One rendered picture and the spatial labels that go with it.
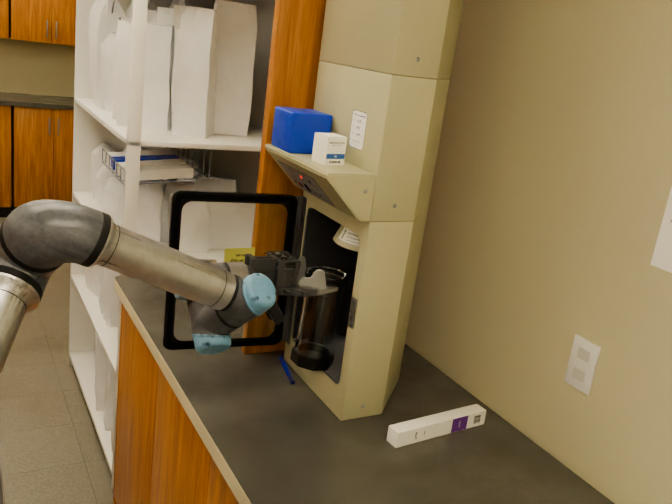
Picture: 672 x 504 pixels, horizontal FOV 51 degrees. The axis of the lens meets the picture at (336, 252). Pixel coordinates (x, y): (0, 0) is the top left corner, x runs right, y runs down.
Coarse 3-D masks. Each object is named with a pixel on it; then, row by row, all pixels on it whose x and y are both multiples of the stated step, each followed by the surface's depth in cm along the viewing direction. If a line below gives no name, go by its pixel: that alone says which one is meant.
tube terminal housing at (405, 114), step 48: (336, 96) 157; (384, 96) 140; (432, 96) 143; (384, 144) 141; (432, 144) 155; (384, 192) 145; (384, 240) 149; (384, 288) 153; (384, 336) 157; (336, 384) 161; (384, 384) 162
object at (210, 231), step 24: (240, 192) 166; (192, 216) 163; (216, 216) 165; (240, 216) 167; (264, 216) 169; (192, 240) 164; (216, 240) 167; (240, 240) 169; (264, 240) 171; (264, 312) 178; (240, 336) 177; (264, 336) 180
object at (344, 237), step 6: (342, 228) 162; (336, 234) 163; (342, 234) 160; (348, 234) 159; (354, 234) 158; (336, 240) 162; (342, 240) 160; (348, 240) 158; (354, 240) 158; (342, 246) 159; (348, 246) 158; (354, 246) 157
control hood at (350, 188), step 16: (288, 160) 154; (304, 160) 148; (288, 176) 168; (320, 176) 141; (336, 176) 139; (352, 176) 140; (368, 176) 142; (336, 192) 140; (352, 192) 141; (368, 192) 143; (336, 208) 152; (352, 208) 143; (368, 208) 145
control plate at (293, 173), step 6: (288, 168) 160; (288, 174) 165; (294, 174) 160; (300, 174) 154; (300, 180) 160; (306, 180) 154; (312, 180) 149; (300, 186) 165; (312, 186) 154; (318, 186) 149; (312, 192) 159; (318, 192) 154; (324, 198) 154; (330, 204) 154
